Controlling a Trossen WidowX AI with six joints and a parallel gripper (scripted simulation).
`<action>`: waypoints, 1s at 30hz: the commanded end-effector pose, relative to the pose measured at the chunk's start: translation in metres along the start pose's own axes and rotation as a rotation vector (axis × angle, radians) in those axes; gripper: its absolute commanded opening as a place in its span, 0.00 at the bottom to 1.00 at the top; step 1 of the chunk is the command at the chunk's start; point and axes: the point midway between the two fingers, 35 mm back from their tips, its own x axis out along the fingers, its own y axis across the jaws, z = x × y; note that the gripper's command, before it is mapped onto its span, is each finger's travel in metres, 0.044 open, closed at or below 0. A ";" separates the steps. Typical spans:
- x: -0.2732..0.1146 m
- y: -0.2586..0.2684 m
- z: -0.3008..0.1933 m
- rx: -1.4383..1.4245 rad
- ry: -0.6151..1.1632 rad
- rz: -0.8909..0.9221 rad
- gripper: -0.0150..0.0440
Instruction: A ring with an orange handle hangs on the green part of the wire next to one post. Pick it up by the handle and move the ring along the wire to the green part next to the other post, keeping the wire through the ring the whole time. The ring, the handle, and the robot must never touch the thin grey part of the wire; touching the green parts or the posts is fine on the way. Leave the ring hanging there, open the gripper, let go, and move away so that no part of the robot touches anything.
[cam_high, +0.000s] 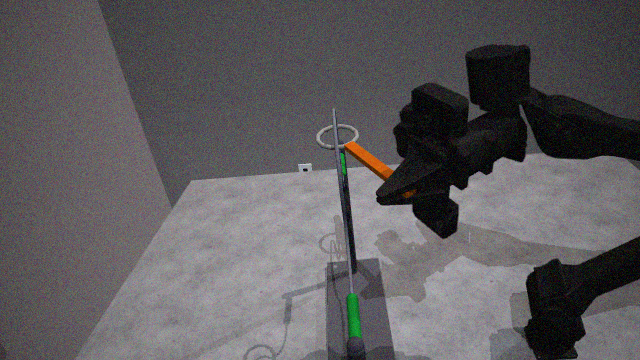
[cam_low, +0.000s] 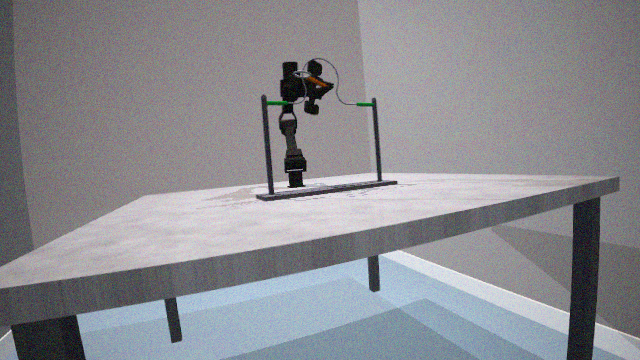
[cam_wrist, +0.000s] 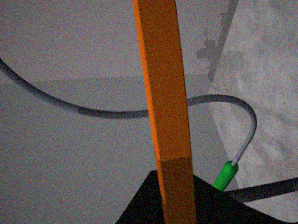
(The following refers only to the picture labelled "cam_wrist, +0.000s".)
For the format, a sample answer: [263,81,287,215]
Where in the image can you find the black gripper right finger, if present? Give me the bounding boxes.
[193,175,298,224]

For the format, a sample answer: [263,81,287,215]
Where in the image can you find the orange bar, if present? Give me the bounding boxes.
[133,0,197,224]

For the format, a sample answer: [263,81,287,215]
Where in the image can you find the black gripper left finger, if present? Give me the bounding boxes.
[116,171,165,224]

